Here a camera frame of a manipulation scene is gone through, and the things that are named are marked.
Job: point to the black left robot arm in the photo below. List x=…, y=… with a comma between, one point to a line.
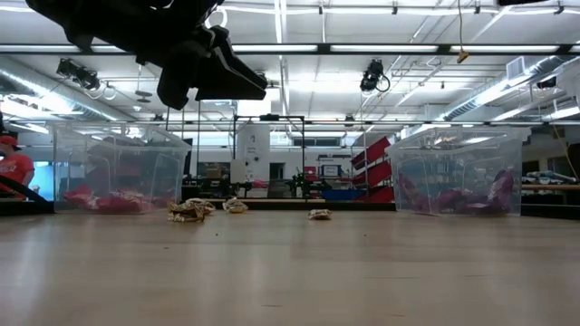
x=90, y=18

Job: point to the person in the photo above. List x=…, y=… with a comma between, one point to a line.
x=16, y=167

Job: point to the red shelf rack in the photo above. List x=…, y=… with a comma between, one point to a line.
x=374, y=172

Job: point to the white cylindrical machine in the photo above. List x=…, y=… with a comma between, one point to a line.
x=253, y=145

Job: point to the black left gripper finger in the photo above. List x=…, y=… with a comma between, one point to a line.
x=231, y=56
x=226, y=88

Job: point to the red Skittles candy pack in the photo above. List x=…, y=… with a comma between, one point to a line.
x=79, y=197
x=122, y=203

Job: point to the black ceiling camera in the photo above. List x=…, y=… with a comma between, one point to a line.
x=77, y=74
x=372, y=74

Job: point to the blue storage bin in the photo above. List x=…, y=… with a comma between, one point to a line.
x=344, y=194

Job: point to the small clear plastic bin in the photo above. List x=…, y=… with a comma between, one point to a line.
x=457, y=149
x=122, y=149

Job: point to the black frame bar with lights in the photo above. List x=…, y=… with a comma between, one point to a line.
x=324, y=49

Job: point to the purple Skittles candy pack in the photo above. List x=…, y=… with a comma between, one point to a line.
x=408, y=190
x=503, y=190
x=457, y=199

